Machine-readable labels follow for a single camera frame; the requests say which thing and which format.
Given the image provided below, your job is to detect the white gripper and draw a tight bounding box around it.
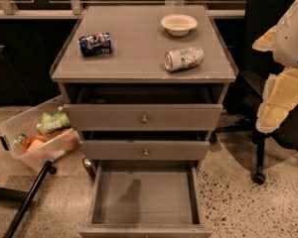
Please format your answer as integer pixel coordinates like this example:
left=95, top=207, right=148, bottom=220
left=252, top=0, right=298, bottom=133

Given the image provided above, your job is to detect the blue pepsi can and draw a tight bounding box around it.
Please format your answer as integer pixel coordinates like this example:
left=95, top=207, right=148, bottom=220
left=77, top=33, right=112, bottom=57

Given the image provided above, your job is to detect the white green soda can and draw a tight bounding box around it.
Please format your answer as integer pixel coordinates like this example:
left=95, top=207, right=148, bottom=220
left=164, top=47, right=204, bottom=71

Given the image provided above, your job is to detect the grey drawer cabinet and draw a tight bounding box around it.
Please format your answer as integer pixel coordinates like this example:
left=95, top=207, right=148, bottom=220
left=49, top=3, right=239, bottom=238

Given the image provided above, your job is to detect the grey top drawer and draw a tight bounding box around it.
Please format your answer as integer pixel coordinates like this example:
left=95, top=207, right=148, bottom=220
left=64, top=84, right=222, bottom=131

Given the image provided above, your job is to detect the grey drawer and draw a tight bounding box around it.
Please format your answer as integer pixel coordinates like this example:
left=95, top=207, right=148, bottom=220
left=79, top=161, right=213, bottom=238
left=80, top=131, right=210, bottom=161
left=64, top=84, right=222, bottom=131

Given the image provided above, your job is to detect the grey bottom drawer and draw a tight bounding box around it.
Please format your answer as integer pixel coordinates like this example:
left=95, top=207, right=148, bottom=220
left=79, top=161, right=213, bottom=238

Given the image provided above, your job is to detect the grey middle drawer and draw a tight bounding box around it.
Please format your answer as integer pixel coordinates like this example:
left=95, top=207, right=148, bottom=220
left=80, top=131, right=210, bottom=161

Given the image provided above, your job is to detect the red can on floor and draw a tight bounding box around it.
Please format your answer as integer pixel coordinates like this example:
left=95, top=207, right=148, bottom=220
left=82, top=157, right=95, bottom=179

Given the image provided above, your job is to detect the black office chair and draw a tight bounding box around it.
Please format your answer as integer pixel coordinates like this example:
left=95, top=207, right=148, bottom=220
left=222, top=0, right=298, bottom=184

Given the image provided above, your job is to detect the white paper bowl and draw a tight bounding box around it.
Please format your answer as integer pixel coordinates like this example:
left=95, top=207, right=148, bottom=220
left=161, top=14, right=198, bottom=37

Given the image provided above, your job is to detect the green chip bag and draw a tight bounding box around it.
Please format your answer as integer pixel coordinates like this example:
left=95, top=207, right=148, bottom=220
left=37, top=112, right=71, bottom=134

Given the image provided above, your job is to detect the black metal leg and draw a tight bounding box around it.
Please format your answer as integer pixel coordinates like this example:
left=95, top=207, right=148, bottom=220
left=3, top=161, right=57, bottom=238

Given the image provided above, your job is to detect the clear plastic storage bin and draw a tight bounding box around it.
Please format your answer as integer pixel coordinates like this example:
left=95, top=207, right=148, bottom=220
left=0, top=96, right=79, bottom=172

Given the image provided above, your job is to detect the orange plastic item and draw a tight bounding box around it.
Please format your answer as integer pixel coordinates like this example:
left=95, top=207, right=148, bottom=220
left=22, top=135, right=46, bottom=153

